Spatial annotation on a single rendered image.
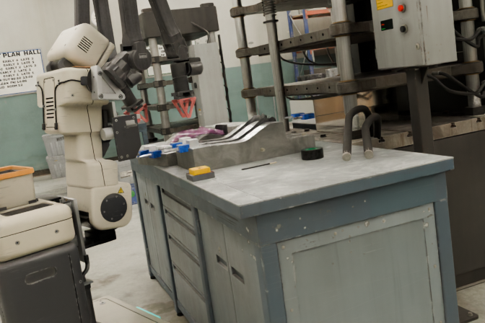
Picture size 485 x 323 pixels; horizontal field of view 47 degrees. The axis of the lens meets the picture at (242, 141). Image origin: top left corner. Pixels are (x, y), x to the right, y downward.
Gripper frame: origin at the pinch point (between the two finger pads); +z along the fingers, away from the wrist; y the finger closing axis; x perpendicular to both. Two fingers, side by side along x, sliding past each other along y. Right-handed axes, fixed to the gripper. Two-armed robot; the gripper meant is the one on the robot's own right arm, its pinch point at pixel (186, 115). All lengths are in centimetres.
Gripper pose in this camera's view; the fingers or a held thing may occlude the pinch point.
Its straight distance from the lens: 212.3
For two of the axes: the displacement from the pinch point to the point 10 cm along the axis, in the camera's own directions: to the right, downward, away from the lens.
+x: -9.2, 1.9, -3.4
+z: 1.6, 9.8, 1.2
